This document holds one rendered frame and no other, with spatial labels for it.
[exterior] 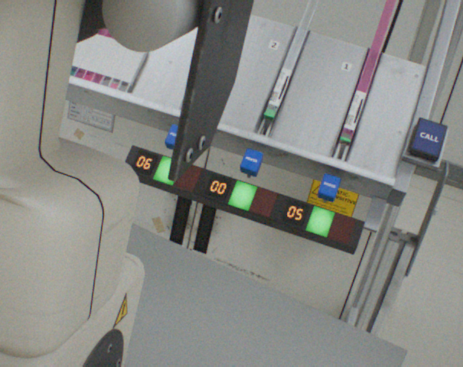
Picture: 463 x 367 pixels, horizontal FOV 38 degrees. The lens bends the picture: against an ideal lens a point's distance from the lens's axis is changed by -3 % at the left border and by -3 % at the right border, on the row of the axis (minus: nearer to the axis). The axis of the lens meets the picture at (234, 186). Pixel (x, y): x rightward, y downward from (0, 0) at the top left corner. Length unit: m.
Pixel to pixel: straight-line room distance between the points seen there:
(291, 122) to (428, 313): 1.23
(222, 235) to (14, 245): 1.05
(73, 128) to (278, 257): 0.49
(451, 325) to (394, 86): 1.19
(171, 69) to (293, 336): 0.43
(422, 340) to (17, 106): 1.71
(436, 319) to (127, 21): 1.79
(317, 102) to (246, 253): 0.49
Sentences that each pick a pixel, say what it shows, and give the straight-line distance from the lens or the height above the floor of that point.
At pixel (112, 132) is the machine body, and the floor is 0.52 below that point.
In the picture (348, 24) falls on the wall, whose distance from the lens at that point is 2.89.
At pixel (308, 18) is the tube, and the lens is 1.04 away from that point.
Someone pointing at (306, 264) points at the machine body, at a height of 0.38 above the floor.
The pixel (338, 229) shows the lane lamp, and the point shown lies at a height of 0.65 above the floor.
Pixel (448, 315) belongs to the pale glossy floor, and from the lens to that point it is 2.13.
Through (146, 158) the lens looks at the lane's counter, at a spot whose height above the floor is 0.66.
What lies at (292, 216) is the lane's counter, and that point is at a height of 0.65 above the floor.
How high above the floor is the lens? 1.08
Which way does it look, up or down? 26 degrees down
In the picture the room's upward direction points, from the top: 14 degrees clockwise
